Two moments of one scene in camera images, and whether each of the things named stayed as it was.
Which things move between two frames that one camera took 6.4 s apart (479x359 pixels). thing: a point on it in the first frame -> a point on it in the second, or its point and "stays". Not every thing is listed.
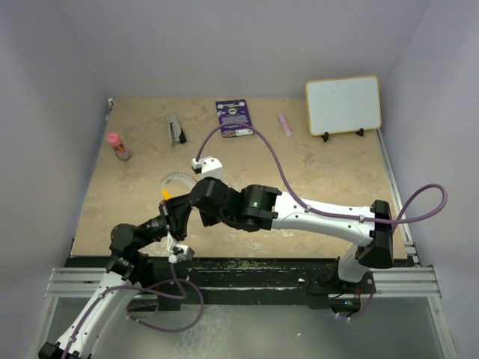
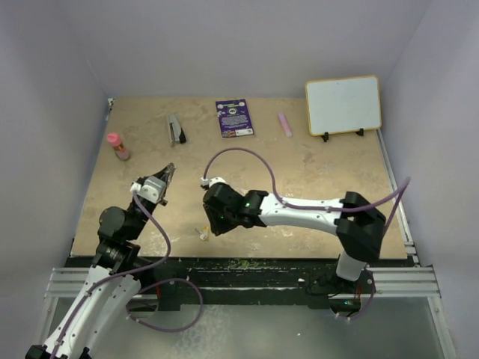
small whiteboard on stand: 343,105 stays
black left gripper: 174,214 -> 162,174
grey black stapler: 176,132 stays
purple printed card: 233,111 stays
